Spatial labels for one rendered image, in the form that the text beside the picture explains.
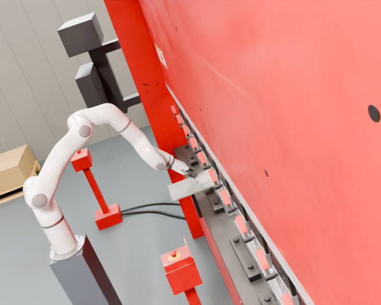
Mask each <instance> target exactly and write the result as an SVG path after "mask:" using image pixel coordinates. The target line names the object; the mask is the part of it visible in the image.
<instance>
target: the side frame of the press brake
mask: <svg viewBox="0 0 381 305"><path fill-rule="evenodd" d="M103 1H104V3H105V6H106V9H107V11H108V14H109V17H110V19H111V22H112V25H113V27H114V30H115V33H116V35H117V38H118V40H119V43H120V46H121V48H122V51H123V54H124V56H125V59H126V62H127V64H128V67H129V70H130V72H131V75H132V78H133V80H134V83H135V86H136V89H137V91H138V94H139V96H140V99H141V102H142V104H143V107H144V109H145V112H146V115H147V117H148V120H149V123H150V126H151V129H152V132H153V134H154V137H155V140H156V142H157V145H158V148H159V149H160V150H162V151H164V152H166V153H168V154H170V155H172V156H173V157H174V158H175V159H177V158H176V156H175V153H174V150H173V149H174V148H176V147H179V146H181V145H184V144H187V143H188V142H187V139H186V136H185V133H184V130H183V128H182V129H180V126H181V125H180V124H179V123H178V120H177V118H176V119H175V118H174V116H175V115H174V114H173V112H172V109H171V106H174V107H175V110H176V112H177V115H179V111H178V108H177V104H176V102H175V99H174V98H173V97H172V95H171V93H170V92H169V90H168V89H167V86H166V83H165V81H164V77H163V74H162V72H161V68H160V66H159V63H158V60H157V57H156V54H155V51H154V48H153V45H152V42H151V39H150V37H149V33H148V30H147V28H146V24H145V21H144V19H143V16H142V13H141V10H140V7H139V4H138V1H137V0H103ZM167 171H168V174H169V177H170V180H171V182H172V184H174V183H177V182H179V181H182V180H184V178H183V175H182V174H180V173H179V172H176V171H174V170H173V169H167ZM178 201H179V203H180V206H181V209H182V211H183V214H184V216H185V219H186V221H187V225H188V227H189V230H190V232H191V235H192V238H193V239H195V238H198V237H200V236H203V235H204V233H203V230H202V228H201V225H200V222H199V220H198V217H197V214H196V212H195V209H194V206H193V203H192V200H191V197H190V196H187V197H185V198H181V199H179V200H178Z"/></svg>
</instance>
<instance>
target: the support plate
mask: <svg viewBox="0 0 381 305"><path fill-rule="evenodd" d="M206 173H208V171H205V172H202V173H200V174H198V175H197V177H199V176H201V175H204V174H206ZM197 177H196V178H197ZM202 186H203V188H204V189H203V188H202ZM202 186H201V185H197V184H196V183H195V182H194V181H193V179H192V177H189V178H187V179H184V180H182V181H179V182H177V183H174V184H171V185H169V186H168V188H169V192H170V194H171V197H172V201H173V202H174V201H177V200H179V199H181V198H185V197H187V196H189V195H192V194H195V193H198V192H200V191H203V190H205V189H208V188H211V187H213V186H215V184H214V183H213V182H212V180H209V181H207V182H204V183H203V184H202Z"/></svg>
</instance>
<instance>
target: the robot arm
mask: <svg viewBox="0 0 381 305"><path fill-rule="evenodd" d="M105 124H110V125H111V126H112V127H113V128H114V129H115V130H116V131H117V132H118V133H119V134H121V135H122V136H123V137H124V138H125V139H126V140H127V141H128V142H129V143H131V145H132V146H133V147H134V148H135V150H136V151H137V152H138V154H139V155H140V157H141V158H142V159H143V160H144V161H145V162H146V163H147V164H148V165H149V166H151V167H152V168H153V169H155V170H157V171H162V170H164V169H173V170H174V171H176V172H179V173H180V174H182V175H188V176H189V177H192V178H194V179H195V178H196V177H197V175H198V174H197V173H195V172H194V170H193V169H191V168H189V167H188V166H187V165H186V164H185V163H184V162H181V161H179V160H177V159H175V158H174V157H173V156H172V155H170V154H168V153H166V152H164V151H162V150H160V149H158V148H156V147H154V146H152V145H151V144H150V142H149V140H148V139H147V137H146V136H145V134H144V133H143V132H142V131H141V130H140V129H139V128H138V127H137V126H136V125H135V124H134V123H133V122H132V121H131V120H130V119H129V118H128V117H127V116H126V115H125V114H124V113H123V112H122V111H120V110H119V109H118V108H117V107H116V106H115V105H113V104H111V103H104V104H102V105H99V106H96V107H93V108H88V109H84V110H80V111H77V112H75V113H74V114H72V115H71V116H70V117H69V118H68V120H67V125H68V128H69V132H68V133H67V134H66V136H64V137H63V138H62V139H61V140H60V141H59V142H58V143H57V144H56V145H55V147H54V148H53V149H52V151H51V152H50V154H49V156H48V157H47V159H46V161H45V163H44V165H43V167H42V169H41V172H40V174H39V176H32V177H30V178H28V179H27V180H26V181H25V183H24V185H23V192H24V197H25V201H26V203H27V205H29V207H31V208H32V209H33V211H34V214H35V216H36V218H37V220H38V222H39V223H40V225H41V227H42V229H43V230H44V232H45V234H46V236H47V237H48V239H49V241H50V243H51V244H52V246H51V247H50V248H51V252H50V257H51V259H52V260H54V261H64V260H67V259H69V258H71V257H73V256H75V255H76V254H77V253H78V252H79V251H80V250H81V249H82V248H83V246H84V244H85V240H84V238H83V237H82V236H80V235H74V234H73V232H72V230H71V228H70V226H69V224H68V222H67V221H66V219H65V217H64V215H63V213H62V211H61V210H60V207H59V205H58V204H57V201H56V199H55V198H54V193H55V192H56V189H57V186H58V184H59V180H60V178H61V176H62V174H63V172H64V170H65V168H66V167H67V164H68V163H69V162H70V160H71V159H72V157H73V155H75V153H77V152H78V150H80V149H81V147H83V146H84V145H85V144H86V143H87V142H88V141H89V139H90V138H91V136H92V133H93V126H99V125H105Z"/></svg>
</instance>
